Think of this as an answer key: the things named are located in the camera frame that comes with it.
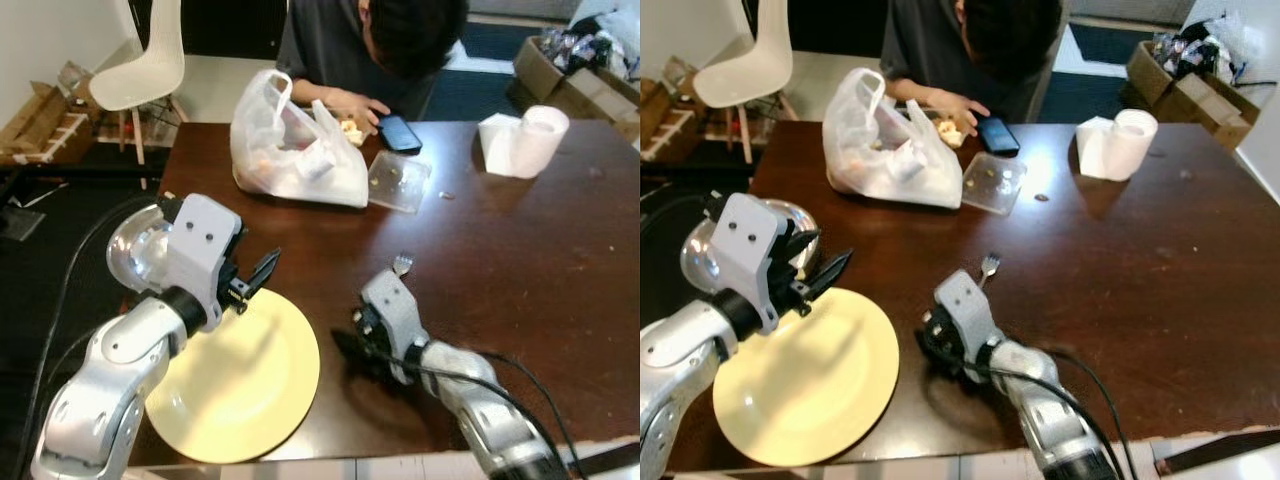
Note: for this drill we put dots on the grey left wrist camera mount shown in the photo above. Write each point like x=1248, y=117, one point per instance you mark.
x=748, y=245
x=200, y=240

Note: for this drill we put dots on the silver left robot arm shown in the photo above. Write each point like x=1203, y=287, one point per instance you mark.
x=110, y=385
x=672, y=385

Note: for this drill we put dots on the black smartphone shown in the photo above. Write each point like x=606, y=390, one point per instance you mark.
x=998, y=136
x=399, y=134

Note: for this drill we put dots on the small light food piece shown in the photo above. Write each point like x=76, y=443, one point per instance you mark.
x=953, y=133
x=351, y=131

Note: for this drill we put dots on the yellow round plate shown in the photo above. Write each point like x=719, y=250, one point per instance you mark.
x=250, y=390
x=815, y=390

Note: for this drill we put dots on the clear plastic lid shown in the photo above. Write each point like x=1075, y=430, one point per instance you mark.
x=400, y=182
x=993, y=184

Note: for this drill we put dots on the white tissue roll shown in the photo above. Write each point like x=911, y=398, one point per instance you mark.
x=525, y=142
x=1118, y=145

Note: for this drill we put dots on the person in dark shirt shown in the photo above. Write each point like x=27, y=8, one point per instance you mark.
x=935, y=45
x=340, y=45

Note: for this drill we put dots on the white plastic bag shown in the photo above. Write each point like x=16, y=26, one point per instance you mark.
x=885, y=165
x=290, y=165

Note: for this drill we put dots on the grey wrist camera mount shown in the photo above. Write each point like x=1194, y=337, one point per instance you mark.
x=748, y=245
x=392, y=310
x=965, y=310
x=200, y=240

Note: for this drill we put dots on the metal fork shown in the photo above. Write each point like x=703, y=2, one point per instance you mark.
x=990, y=266
x=403, y=265

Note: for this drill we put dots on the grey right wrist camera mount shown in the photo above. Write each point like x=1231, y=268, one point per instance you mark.
x=965, y=310
x=392, y=310

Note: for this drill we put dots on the open empty cardboard box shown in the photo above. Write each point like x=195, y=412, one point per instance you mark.
x=665, y=115
x=40, y=125

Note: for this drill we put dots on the white plastic chair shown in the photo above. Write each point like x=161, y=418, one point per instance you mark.
x=145, y=65
x=745, y=65

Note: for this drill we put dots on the cardboard box with packets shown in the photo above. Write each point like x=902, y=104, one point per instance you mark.
x=1190, y=95
x=575, y=85

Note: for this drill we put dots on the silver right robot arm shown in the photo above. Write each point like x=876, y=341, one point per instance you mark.
x=1050, y=410
x=480, y=410

